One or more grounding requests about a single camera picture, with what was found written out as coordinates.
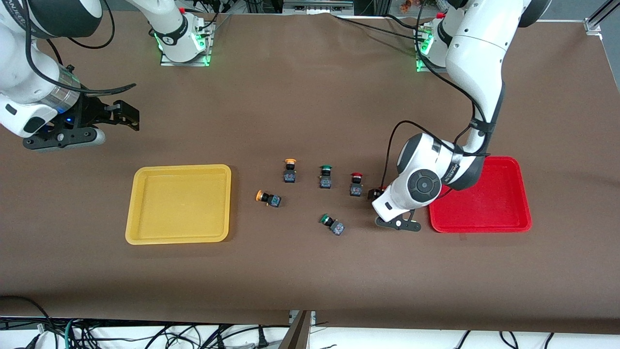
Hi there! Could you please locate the aluminium corner profile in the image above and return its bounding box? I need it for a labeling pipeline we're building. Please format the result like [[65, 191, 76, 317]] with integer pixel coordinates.
[[584, 0, 620, 35]]

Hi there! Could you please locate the black arched floor cable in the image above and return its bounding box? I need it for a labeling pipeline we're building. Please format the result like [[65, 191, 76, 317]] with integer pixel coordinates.
[[0, 295, 54, 349]]

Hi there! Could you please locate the short black table cable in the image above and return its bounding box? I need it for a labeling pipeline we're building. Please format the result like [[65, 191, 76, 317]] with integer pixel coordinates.
[[385, 14, 423, 30]]

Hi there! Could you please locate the yellow plastic tray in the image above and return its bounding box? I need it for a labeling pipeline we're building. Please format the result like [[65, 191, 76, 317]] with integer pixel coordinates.
[[125, 164, 232, 245]]

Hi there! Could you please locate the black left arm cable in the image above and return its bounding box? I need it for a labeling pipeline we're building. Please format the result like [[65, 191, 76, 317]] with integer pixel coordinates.
[[383, 0, 495, 187]]

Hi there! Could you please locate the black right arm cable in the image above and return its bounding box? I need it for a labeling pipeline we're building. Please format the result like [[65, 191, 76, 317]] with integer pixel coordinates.
[[22, 0, 138, 95]]

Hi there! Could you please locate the red plastic tray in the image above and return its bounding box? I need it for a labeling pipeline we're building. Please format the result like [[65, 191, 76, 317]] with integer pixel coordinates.
[[424, 156, 532, 234]]

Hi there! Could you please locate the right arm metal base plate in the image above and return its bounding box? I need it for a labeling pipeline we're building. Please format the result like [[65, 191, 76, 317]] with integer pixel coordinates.
[[160, 19, 216, 67]]

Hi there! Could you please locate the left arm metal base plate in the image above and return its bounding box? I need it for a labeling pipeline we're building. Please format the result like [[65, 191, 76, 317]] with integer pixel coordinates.
[[416, 27, 449, 73]]

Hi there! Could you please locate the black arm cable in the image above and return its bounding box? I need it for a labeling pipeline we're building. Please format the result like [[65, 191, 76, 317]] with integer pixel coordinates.
[[22, 0, 138, 95], [383, 0, 495, 187]]

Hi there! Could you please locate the dark brown beam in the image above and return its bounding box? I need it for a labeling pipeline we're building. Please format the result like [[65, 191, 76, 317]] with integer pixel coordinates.
[[279, 311, 311, 349]]

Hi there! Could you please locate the silver metal rail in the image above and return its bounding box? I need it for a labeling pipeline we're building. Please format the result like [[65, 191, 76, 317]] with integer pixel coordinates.
[[283, 0, 354, 13]]

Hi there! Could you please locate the long black table cable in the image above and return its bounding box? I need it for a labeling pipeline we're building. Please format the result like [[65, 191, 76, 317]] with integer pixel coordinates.
[[332, 14, 422, 39]]

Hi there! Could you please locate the brown table cover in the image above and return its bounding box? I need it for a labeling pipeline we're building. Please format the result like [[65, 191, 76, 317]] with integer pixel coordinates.
[[0, 10, 620, 335]]

